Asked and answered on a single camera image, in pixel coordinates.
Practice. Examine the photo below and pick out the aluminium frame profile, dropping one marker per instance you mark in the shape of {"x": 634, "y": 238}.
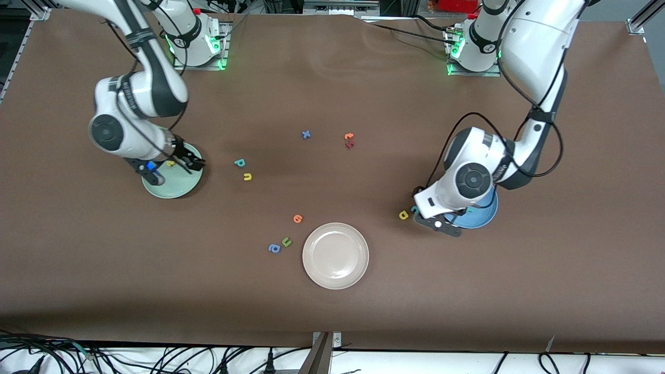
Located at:
{"x": 636, "y": 23}

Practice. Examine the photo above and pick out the red box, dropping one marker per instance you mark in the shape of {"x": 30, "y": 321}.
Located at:
{"x": 457, "y": 5}

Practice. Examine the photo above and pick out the white paper tag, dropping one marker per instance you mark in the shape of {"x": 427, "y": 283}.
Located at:
{"x": 550, "y": 341}

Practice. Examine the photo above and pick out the light green plate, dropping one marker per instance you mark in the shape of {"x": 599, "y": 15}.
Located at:
{"x": 179, "y": 188}

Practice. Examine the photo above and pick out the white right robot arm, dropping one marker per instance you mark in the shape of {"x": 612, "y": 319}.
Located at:
{"x": 150, "y": 88}

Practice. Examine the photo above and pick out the black plug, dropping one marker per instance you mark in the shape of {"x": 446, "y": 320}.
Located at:
{"x": 270, "y": 361}

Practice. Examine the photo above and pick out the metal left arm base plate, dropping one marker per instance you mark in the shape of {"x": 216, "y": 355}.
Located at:
{"x": 467, "y": 73}

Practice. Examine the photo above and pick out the aluminium bracket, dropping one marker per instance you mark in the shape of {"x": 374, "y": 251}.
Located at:
{"x": 319, "y": 358}

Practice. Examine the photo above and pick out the blue letter a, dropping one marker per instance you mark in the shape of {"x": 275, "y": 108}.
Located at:
{"x": 274, "y": 249}

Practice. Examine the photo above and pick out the green letter u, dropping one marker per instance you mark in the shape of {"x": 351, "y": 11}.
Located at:
{"x": 286, "y": 242}

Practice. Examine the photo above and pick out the blue plate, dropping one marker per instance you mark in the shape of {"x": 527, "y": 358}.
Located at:
{"x": 483, "y": 216}

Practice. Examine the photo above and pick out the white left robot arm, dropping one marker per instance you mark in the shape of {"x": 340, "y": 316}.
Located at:
{"x": 535, "y": 47}

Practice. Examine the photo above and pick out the beige plate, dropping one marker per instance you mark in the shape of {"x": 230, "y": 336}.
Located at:
{"x": 335, "y": 255}

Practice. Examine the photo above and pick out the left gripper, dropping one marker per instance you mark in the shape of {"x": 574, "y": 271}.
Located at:
{"x": 459, "y": 212}

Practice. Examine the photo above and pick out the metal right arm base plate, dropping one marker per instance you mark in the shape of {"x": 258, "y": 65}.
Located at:
{"x": 224, "y": 44}

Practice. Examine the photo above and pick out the aluminium frame corner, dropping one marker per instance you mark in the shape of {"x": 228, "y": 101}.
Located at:
{"x": 40, "y": 13}

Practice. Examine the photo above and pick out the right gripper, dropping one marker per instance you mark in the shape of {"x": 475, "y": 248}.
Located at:
{"x": 181, "y": 152}

